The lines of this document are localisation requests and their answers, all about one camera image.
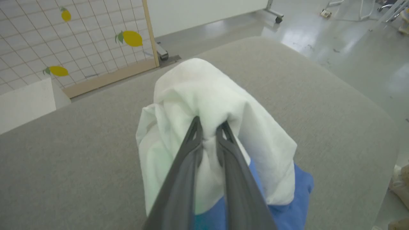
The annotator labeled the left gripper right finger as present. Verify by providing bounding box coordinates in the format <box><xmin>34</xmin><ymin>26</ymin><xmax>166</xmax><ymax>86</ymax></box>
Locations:
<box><xmin>216</xmin><ymin>120</ymin><xmax>278</xmax><ymax>230</ymax></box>

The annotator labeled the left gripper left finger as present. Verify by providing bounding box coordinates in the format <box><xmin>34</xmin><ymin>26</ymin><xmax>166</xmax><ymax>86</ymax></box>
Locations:
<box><xmin>142</xmin><ymin>116</ymin><xmax>204</xmax><ymax>230</ymax></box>

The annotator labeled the white and blue shirt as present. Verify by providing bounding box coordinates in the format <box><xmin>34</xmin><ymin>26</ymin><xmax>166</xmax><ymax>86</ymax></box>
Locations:
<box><xmin>135</xmin><ymin>58</ymin><xmax>314</xmax><ymax>230</ymax></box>

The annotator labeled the grey fabric sofa cushion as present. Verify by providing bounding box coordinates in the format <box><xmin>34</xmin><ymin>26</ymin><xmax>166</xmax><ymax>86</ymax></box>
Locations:
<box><xmin>0</xmin><ymin>36</ymin><xmax>400</xmax><ymax>230</ymax></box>

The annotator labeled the partition caster foot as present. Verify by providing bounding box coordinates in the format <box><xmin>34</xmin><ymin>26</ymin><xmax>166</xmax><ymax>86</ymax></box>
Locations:
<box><xmin>156</xmin><ymin>42</ymin><xmax>181</xmax><ymax>67</ymax></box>

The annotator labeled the beige plush item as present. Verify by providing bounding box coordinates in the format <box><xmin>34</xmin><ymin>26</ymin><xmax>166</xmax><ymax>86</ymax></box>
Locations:
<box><xmin>388</xmin><ymin>165</ymin><xmax>409</xmax><ymax>210</ymax></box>

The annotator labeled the white rolling board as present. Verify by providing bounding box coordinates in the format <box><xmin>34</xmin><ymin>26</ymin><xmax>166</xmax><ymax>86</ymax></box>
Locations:
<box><xmin>146</xmin><ymin>0</ymin><xmax>284</xmax><ymax>38</ymax></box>

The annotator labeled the white rectangular box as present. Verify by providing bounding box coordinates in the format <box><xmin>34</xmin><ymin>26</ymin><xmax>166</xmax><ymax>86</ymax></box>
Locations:
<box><xmin>0</xmin><ymin>78</ymin><xmax>71</xmax><ymax>134</ymax></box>

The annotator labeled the metal chair frame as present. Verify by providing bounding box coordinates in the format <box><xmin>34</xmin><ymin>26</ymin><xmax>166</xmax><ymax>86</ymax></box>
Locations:
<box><xmin>359</xmin><ymin>0</ymin><xmax>409</xmax><ymax>23</ymax></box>

